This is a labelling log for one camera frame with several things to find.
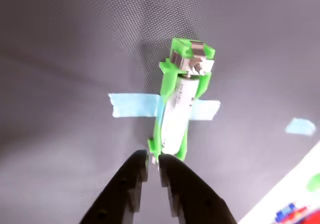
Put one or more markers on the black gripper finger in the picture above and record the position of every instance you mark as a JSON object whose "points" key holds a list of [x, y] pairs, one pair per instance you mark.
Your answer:
{"points": [[120, 196], [197, 201]]}

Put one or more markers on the white AA battery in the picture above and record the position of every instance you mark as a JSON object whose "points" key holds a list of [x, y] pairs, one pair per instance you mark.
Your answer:
{"points": [[175, 121]]}

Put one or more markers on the blue tape strip across holder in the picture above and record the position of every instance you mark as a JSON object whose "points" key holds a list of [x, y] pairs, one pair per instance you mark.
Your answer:
{"points": [[135, 105]]}

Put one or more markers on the green battery holder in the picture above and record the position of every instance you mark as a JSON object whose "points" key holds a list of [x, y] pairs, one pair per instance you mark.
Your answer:
{"points": [[170, 83]]}

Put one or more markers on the red snack bag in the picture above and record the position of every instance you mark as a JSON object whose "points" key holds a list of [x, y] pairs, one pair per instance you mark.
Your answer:
{"points": [[312, 219]]}

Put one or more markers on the green block with screw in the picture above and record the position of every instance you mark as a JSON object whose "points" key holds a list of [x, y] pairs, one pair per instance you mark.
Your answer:
{"points": [[314, 182]]}

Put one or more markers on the short blue tape strip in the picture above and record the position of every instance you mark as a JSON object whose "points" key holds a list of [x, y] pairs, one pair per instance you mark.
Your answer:
{"points": [[300, 126]]}

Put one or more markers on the dark grey textured mat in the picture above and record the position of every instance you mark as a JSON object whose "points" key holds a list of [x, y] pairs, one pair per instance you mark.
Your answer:
{"points": [[75, 59]]}

